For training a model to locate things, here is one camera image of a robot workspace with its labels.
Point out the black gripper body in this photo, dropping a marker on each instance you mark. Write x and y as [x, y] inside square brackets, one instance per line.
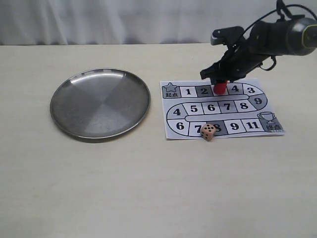
[235, 64]

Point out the red cylinder game piece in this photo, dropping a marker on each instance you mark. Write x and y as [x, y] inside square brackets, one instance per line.
[220, 87]

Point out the wooden die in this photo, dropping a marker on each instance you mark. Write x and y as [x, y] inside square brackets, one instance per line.
[207, 131]

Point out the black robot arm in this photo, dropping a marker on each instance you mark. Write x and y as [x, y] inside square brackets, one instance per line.
[295, 37]

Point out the paper game board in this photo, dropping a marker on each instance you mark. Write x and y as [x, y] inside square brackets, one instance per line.
[243, 110]

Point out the round steel plate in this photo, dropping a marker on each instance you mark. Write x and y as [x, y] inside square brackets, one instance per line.
[99, 104]

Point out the white backdrop curtain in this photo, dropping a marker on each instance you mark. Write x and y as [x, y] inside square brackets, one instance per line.
[100, 22]

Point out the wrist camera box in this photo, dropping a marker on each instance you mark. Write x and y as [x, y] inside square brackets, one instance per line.
[226, 36]

